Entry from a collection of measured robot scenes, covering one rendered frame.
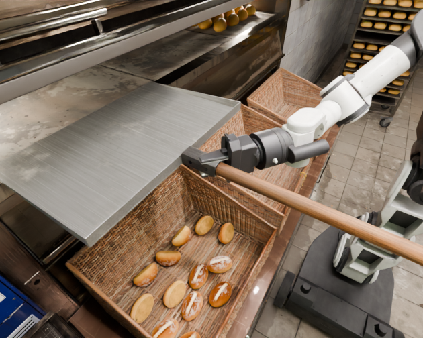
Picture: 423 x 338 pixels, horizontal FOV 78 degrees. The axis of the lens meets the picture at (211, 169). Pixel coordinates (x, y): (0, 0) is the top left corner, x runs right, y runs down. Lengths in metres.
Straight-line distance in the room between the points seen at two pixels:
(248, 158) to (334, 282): 1.21
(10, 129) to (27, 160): 0.18
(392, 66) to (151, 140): 0.69
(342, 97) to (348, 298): 1.12
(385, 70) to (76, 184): 0.85
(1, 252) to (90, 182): 0.30
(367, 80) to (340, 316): 1.12
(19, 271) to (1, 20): 0.59
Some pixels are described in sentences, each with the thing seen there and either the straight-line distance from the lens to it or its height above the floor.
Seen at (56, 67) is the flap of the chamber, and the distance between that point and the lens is 0.52.
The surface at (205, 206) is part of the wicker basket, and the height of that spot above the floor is 0.65.
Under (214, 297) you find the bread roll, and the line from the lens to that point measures 1.01.
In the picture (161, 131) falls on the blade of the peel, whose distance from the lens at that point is 0.72.
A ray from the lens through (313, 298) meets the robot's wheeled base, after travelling 1.56.
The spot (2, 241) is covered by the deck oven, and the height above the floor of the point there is 1.05.
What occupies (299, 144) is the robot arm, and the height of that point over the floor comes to 1.21.
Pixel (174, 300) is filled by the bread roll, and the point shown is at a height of 0.63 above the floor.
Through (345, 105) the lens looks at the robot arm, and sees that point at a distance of 0.86.
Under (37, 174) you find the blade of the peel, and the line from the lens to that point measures 0.69.
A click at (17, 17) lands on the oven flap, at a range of 0.61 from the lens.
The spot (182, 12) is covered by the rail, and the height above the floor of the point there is 1.43.
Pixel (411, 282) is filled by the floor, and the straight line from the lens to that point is 2.12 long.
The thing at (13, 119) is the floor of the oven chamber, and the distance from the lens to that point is 0.95.
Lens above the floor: 1.58
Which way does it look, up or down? 43 degrees down
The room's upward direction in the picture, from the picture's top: straight up
